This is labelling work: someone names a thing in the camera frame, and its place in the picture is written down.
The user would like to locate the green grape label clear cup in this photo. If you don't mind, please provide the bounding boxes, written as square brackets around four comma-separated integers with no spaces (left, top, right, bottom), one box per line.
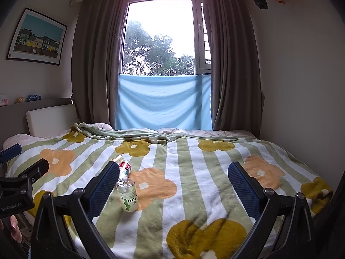
[116,178,139,212]

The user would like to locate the red label clear cup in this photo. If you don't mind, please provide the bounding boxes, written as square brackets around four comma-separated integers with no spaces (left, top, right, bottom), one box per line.
[119,160,132,179]

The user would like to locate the person's left hand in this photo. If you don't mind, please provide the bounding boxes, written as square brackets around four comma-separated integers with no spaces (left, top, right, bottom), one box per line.
[9,215,22,243]

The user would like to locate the grey headboard shelf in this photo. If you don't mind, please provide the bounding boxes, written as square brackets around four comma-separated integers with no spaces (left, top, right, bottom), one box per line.
[1,98,72,149]

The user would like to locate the white headboard cushion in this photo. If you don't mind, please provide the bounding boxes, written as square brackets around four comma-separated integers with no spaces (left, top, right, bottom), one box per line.
[26,104,79,138]

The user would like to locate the small orange figurine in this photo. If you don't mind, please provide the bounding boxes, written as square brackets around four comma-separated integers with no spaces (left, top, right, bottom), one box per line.
[15,97,25,104]

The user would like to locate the blue bottle on shelf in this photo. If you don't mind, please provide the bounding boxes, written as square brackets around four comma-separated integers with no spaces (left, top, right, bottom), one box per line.
[27,95,42,102]

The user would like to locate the floral striped blanket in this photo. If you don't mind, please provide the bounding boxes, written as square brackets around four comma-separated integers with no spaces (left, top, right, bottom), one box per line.
[6,123,333,258]

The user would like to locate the framed city picture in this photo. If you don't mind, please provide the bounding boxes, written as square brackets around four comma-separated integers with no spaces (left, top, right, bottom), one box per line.
[6,8,67,66]

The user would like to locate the right brown curtain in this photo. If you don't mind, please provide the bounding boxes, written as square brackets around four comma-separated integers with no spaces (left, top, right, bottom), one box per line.
[204,0,263,137]

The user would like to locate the brown curtain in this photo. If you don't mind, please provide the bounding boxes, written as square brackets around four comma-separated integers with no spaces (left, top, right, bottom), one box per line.
[204,0,263,137]
[71,0,129,126]

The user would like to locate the left brown curtain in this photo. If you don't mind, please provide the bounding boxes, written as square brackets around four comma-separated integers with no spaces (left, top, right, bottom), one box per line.
[71,0,129,126]

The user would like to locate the light blue hanging cloth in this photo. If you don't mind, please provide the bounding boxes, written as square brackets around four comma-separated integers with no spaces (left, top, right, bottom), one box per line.
[115,74,212,130]

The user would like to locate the window with white frame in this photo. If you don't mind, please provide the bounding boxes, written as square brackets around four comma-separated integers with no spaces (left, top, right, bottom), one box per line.
[122,0,211,76]

